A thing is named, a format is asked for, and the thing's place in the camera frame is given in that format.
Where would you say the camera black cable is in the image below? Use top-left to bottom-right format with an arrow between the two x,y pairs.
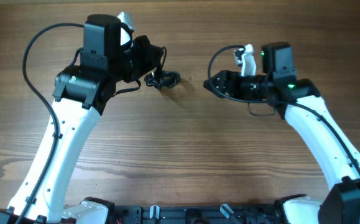
13,22 -> 86,224
206,44 -> 360,223

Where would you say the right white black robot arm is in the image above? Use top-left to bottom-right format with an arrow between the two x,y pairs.
203,42 -> 360,223

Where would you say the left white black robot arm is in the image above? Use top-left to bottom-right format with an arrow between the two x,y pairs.
0,12 -> 164,223

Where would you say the black usb cable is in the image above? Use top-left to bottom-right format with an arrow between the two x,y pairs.
143,70 -> 182,91

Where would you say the left camera black cable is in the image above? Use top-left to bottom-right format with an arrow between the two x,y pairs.
13,22 -> 86,224

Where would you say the right camera black cable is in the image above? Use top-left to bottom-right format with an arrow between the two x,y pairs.
206,44 -> 360,223

